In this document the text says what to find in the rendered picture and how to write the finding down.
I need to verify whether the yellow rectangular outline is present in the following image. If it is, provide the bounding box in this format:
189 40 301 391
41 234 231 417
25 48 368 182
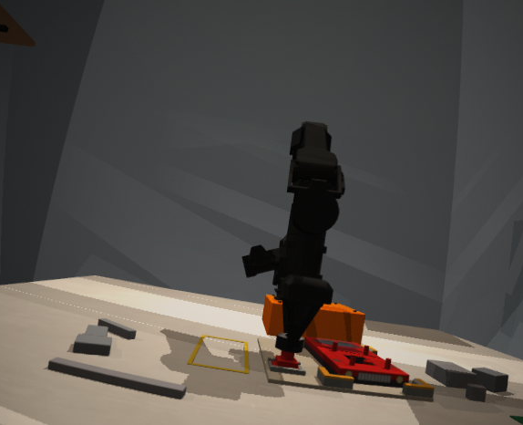
187 335 249 374

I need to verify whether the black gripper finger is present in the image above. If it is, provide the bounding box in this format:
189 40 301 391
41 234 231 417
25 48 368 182
279 294 323 347
274 289 287 333

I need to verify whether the black and grey wheel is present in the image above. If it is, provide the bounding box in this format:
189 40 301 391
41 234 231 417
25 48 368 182
275 333 303 353

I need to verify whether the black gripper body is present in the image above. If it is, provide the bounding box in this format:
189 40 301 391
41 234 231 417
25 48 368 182
272 234 333 305

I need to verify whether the dark grey long bar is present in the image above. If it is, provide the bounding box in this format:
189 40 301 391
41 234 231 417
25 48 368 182
48 358 187 399

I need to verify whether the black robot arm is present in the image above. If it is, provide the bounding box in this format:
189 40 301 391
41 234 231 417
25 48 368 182
242 121 345 278

